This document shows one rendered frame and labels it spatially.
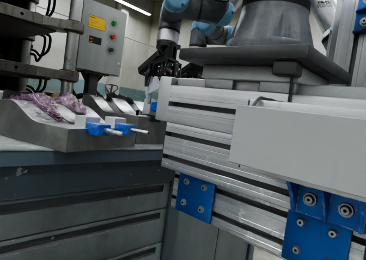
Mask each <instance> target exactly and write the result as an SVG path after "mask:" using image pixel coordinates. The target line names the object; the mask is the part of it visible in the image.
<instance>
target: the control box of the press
mask: <svg viewBox="0 0 366 260"><path fill-rule="evenodd" d="M126 20H127V13H124V12H122V11H119V10H117V9H114V8H111V7H108V6H106V5H104V4H101V3H99V2H96V1H93V0H83V9H82V18H81V22H82V23H84V25H85V29H84V34H83V35H80V36H79V41H78V50H77V59H76V68H75V71H77V72H78V73H81V74H82V76H83V79H84V89H83V93H86V94H92V95H96V92H95V91H96V90H97V83H98V82H99V80H100V79H101V78H102V77H103V76H104V77H106V76H109V77H119V76H120V68H121V59H122V54H123V45H124V37H125V29H126Z"/></svg>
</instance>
